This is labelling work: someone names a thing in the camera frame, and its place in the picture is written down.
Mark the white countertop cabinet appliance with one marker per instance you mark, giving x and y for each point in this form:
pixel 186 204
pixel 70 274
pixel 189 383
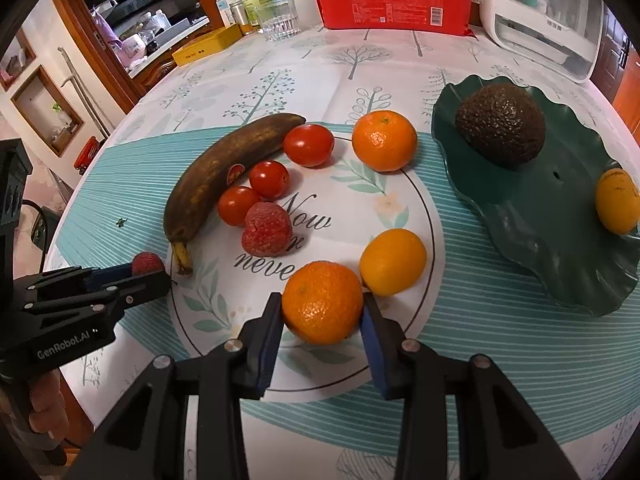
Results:
pixel 545 10

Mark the green leaf-shaped plate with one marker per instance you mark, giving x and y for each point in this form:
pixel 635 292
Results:
pixel 545 220

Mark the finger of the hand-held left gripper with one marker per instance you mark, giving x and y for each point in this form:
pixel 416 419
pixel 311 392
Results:
pixel 110 276
pixel 145 287

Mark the metal rod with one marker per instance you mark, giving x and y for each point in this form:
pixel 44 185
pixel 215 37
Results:
pixel 80 95

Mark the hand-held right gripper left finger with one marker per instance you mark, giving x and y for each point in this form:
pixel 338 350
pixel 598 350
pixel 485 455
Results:
pixel 267 345

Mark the yellow flat box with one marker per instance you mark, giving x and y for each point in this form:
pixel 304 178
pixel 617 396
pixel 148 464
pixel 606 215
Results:
pixel 207 45

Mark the wooden cabinet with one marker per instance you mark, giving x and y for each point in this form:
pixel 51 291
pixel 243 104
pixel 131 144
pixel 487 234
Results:
pixel 165 55

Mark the white carton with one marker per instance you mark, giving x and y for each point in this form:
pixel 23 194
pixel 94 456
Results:
pixel 226 10

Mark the orange mandarin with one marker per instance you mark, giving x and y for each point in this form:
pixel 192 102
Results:
pixel 322 302
pixel 384 141

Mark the small red tomato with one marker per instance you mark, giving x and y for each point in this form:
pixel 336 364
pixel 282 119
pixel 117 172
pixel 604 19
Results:
pixel 269 179
pixel 237 206

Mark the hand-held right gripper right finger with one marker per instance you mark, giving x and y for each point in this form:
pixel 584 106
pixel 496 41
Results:
pixel 372 355

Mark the pink white bag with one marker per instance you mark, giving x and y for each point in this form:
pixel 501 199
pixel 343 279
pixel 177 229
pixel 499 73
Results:
pixel 131 49

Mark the person's left hand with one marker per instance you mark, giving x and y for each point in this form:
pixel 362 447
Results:
pixel 47 405

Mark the red container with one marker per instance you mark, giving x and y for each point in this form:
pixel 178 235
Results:
pixel 86 151

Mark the white plastic bottle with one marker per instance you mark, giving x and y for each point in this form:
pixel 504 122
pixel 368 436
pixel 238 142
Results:
pixel 305 0

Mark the overripe brown banana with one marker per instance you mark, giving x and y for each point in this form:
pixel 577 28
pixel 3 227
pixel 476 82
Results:
pixel 225 170

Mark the clear glass cup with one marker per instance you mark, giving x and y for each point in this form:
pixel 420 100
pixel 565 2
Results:
pixel 280 20

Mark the yellow orange with dark marks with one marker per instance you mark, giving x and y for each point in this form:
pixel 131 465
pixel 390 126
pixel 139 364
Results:
pixel 618 200

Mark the wooden door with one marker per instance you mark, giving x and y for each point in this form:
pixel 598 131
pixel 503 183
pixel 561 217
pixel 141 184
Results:
pixel 622 75

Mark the tree-printed tablecloth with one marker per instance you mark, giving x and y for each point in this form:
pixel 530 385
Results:
pixel 300 75

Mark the yellowish smooth orange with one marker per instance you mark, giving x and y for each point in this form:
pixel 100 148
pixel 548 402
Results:
pixel 393 261

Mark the purple plastic bag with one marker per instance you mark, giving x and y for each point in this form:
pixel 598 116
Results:
pixel 102 22

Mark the wooden wall niche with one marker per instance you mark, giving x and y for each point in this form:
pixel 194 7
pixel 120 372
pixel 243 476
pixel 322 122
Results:
pixel 15 60
pixel 47 110

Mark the small dark scrap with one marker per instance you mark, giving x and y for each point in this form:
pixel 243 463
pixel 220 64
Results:
pixel 120 221

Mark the cherry tomato top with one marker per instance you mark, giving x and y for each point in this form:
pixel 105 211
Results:
pixel 309 145

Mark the dark avocado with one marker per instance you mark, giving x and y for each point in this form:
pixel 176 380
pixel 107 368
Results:
pixel 500 125

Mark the red lychee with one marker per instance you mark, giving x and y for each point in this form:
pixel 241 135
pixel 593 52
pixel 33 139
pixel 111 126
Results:
pixel 148 262
pixel 266 230

